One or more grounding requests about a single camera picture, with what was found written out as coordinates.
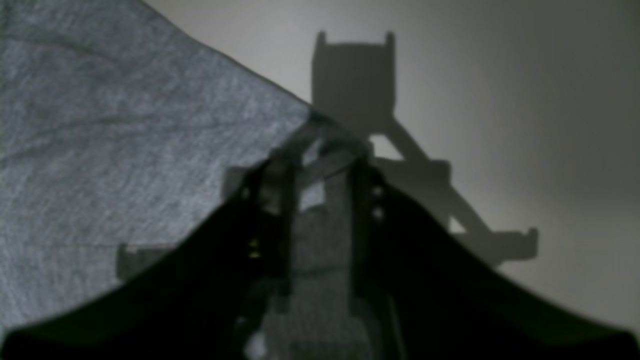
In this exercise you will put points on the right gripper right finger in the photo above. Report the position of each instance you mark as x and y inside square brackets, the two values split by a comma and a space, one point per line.
[437, 301]

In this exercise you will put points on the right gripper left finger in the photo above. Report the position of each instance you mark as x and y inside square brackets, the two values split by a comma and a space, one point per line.
[185, 306]

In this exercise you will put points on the grey T-shirt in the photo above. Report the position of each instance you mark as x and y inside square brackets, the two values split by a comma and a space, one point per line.
[120, 134]

